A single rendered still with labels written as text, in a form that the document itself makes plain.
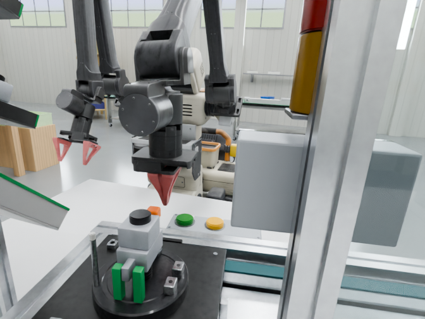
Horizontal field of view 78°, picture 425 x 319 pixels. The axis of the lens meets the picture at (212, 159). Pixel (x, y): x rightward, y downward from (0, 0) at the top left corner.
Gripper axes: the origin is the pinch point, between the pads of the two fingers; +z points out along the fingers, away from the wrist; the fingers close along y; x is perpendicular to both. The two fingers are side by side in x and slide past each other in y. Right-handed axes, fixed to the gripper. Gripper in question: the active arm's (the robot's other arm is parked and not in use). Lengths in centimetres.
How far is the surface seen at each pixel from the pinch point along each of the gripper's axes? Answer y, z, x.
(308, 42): 16.8, -25.2, -24.7
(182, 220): 1.4, 8.8, 7.7
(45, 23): -718, -157, 912
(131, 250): -0.1, 0.0, -15.1
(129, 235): -0.5, -2.1, -14.7
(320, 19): 17.2, -26.4, -25.2
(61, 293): -10.8, 8.5, -15.8
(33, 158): -252, 94, 248
